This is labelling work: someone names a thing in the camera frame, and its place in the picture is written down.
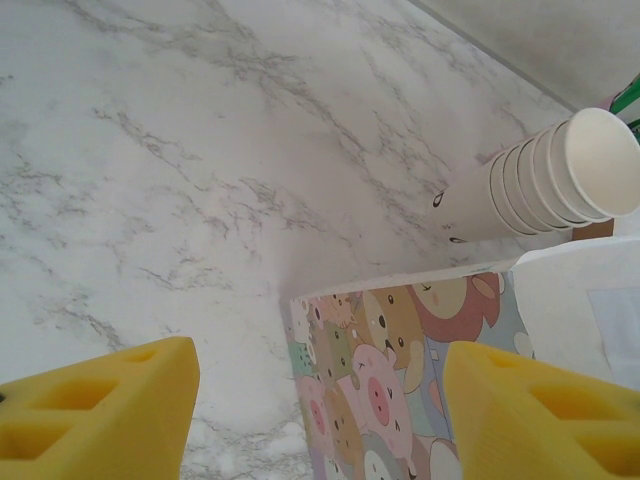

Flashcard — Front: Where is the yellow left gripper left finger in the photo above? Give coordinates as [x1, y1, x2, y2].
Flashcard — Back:
[0, 337, 202, 480]

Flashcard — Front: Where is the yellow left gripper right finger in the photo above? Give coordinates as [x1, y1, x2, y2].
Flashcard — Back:
[444, 342, 640, 480]

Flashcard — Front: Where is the cartoon animal print paper bag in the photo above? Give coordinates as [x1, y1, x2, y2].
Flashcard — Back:
[282, 232, 640, 480]

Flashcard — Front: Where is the white paper cup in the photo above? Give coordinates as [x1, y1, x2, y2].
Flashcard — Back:
[432, 149, 541, 247]
[532, 127, 604, 225]
[517, 135, 586, 229]
[492, 148, 556, 235]
[502, 142, 571, 232]
[549, 106, 640, 220]

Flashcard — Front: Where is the green white wrapped stick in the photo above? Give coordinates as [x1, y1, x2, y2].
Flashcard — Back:
[612, 73, 640, 132]

